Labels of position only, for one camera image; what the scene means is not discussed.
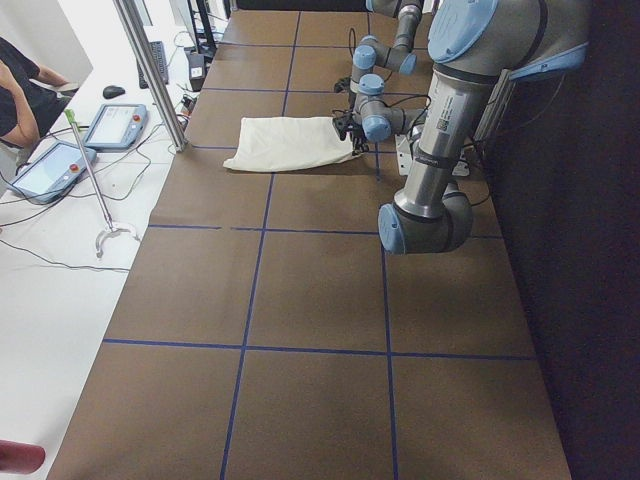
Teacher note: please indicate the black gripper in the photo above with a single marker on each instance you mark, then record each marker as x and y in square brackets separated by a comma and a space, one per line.
[357, 140]

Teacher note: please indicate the cream long-sleeve printed shirt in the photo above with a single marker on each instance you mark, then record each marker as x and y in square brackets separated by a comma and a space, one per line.
[283, 144]

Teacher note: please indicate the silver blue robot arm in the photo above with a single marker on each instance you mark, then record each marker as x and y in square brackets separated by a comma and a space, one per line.
[470, 44]
[396, 57]

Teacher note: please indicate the black box with label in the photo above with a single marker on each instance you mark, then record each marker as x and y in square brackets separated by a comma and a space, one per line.
[196, 70]

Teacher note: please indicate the black keyboard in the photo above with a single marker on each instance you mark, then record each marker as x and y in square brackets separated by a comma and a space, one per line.
[159, 59]

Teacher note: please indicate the far blue teach pendant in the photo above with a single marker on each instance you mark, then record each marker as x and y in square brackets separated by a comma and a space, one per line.
[116, 127]

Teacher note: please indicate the blue teach pendant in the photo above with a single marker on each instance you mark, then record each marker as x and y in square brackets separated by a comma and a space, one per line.
[51, 175]
[116, 127]

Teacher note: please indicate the black computer mouse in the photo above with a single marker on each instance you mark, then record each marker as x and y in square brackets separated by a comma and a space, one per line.
[112, 91]

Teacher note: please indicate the metal reacher grabber stick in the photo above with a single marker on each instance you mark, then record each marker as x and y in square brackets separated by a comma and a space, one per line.
[113, 228]

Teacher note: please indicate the near blue teach pendant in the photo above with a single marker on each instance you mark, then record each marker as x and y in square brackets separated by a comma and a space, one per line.
[51, 175]

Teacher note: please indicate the person in black shirt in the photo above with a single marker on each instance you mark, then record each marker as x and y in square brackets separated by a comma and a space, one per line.
[32, 98]

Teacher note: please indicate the red cylinder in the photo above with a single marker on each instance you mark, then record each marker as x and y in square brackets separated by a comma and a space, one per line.
[21, 458]

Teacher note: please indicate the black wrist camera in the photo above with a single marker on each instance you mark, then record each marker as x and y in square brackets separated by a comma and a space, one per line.
[342, 85]
[343, 125]

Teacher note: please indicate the white post with base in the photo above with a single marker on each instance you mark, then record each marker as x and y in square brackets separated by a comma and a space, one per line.
[405, 155]

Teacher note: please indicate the aluminium frame post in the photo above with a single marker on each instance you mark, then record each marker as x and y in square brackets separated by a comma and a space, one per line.
[134, 30]

